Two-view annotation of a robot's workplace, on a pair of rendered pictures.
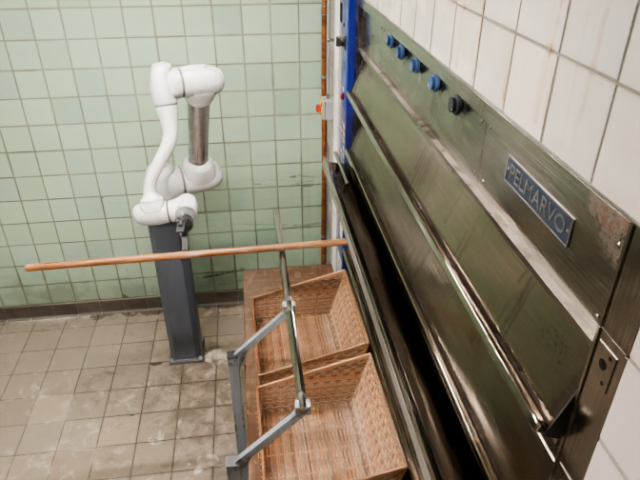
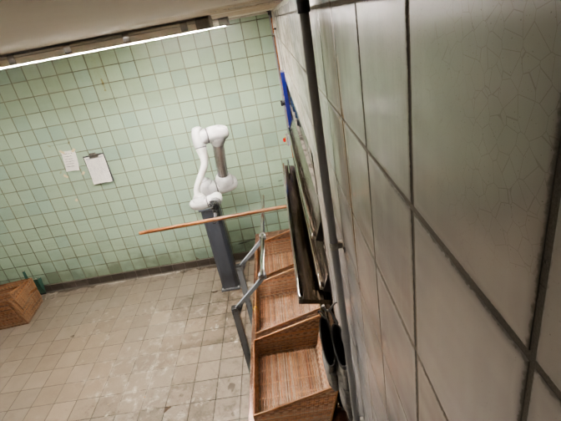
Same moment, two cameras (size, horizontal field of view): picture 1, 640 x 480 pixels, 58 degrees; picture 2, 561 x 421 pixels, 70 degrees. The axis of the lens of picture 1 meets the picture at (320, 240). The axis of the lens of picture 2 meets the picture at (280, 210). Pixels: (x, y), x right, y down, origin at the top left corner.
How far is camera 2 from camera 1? 0.92 m
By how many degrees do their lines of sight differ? 10
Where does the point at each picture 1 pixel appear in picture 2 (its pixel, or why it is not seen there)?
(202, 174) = (225, 182)
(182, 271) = (221, 236)
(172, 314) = (219, 261)
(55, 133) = (153, 172)
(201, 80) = (216, 133)
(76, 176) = (165, 194)
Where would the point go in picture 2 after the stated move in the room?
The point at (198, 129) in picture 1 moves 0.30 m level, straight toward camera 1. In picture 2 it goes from (219, 158) to (219, 169)
